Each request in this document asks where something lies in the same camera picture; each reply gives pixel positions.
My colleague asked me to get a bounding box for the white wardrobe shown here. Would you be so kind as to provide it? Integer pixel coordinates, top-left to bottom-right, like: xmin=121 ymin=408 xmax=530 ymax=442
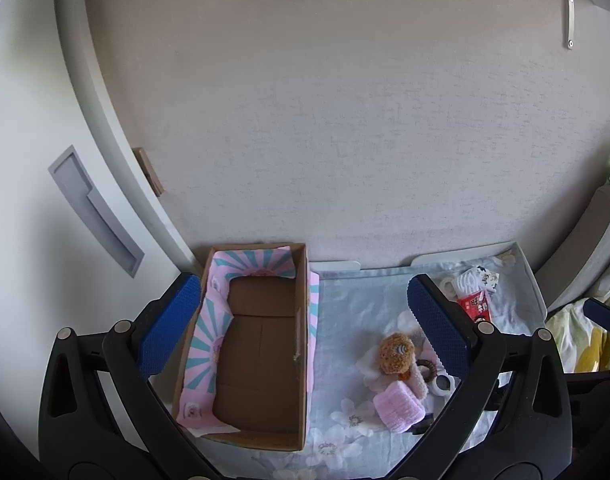
xmin=0 ymin=0 xmax=206 ymax=461

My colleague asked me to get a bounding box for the grey padded chair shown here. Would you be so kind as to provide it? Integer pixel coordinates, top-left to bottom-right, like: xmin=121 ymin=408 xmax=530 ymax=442
xmin=535 ymin=182 xmax=610 ymax=313

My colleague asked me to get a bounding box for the white wall bracket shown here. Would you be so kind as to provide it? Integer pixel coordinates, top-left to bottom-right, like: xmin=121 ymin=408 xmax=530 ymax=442
xmin=562 ymin=0 xmax=593 ymax=51

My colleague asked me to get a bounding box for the brown plush toy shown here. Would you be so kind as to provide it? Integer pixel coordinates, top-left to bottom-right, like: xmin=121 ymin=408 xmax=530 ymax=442
xmin=378 ymin=331 xmax=417 ymax=376

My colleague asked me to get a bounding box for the white printed tissue packet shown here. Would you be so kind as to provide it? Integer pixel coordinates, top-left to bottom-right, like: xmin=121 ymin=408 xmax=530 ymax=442
xmin=455 ymin=265 xmax=500 ymax=303

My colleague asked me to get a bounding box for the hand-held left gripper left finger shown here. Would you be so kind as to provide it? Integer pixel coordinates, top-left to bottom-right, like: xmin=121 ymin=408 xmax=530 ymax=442
xmin=38 ymin=272 xmax=220 ymax=479

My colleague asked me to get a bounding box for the cardboard box with pink lining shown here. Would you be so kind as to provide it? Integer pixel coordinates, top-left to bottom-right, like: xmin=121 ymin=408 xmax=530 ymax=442
xmin=171 ymin=242 xmax=322 ymax=453

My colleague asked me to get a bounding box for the yellow green blanket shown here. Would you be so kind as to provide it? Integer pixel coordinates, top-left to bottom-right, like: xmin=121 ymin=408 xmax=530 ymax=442
xmin=545 ymin=285 xmax=610 ymax=373

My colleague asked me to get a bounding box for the white ring-shaped holder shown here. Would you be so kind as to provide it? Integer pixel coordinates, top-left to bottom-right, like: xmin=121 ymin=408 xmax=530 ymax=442
xmin=430 ymin=374 xmax=457 ymax=398

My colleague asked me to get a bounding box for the red snack packet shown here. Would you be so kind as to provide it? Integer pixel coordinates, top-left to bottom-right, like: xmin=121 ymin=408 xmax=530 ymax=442
xmin=457 ymin=292 xmax=492 ymax=323

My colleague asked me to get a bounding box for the small wooden block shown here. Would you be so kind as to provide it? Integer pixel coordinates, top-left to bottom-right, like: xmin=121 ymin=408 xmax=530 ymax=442
xmin=132 ymin=147 xmax=165 ymax=197

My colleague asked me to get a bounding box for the grey recessed door handle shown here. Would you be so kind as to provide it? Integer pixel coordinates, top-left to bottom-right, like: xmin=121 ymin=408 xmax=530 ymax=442
xmin=48 ymin=145 xmax=146 ymax=278

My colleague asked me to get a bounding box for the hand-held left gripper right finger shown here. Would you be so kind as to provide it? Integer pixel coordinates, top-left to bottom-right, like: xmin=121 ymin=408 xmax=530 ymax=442
xmin=391 ymin=274 xmax=572 ymax=479

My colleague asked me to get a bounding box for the pink knitted pouch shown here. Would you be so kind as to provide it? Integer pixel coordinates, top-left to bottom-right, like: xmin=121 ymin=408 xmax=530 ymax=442
xmin=374 ymin=381 xmax=427 ymax=435

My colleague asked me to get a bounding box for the blue floral cloth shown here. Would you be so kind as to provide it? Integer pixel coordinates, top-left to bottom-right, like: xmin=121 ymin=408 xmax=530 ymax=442
xmin=245 ymin=254 xmax=548 ymax=480

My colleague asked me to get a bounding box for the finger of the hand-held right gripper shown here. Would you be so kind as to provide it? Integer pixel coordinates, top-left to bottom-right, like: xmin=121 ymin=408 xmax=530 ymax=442
xmin=583 ymin=297 xmax=610 ymax=333
xmin=565 ymin=370 xmax=610 ymax=403

